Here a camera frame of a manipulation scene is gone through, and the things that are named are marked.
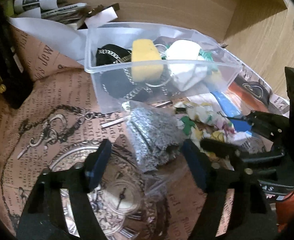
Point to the yellow green sponge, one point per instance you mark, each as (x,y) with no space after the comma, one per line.
(145,50)

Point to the small white cardboard box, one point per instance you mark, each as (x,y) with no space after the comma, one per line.
(101,18)

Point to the stack of newspapers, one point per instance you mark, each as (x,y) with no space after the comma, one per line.
(61,11)

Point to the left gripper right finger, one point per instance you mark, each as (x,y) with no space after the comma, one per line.
(250,217)

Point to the yellow felt ball face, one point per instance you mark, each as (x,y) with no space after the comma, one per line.
(214,80)

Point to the silver scrubber in bag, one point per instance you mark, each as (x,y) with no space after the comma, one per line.
(153,133)

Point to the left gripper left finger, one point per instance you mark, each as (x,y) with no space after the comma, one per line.
(43,215)

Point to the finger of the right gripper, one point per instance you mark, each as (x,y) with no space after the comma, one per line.
(226,152)
(268,125)

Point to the floral fabric scrunchie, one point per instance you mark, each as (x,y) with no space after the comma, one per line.
(200,121)

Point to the black pouch with chain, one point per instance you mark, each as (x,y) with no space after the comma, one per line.
(119,83)

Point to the clear plastic bin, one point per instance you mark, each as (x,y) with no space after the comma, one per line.
(149,63)

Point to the white cloth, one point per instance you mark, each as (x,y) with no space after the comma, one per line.
(185,75)

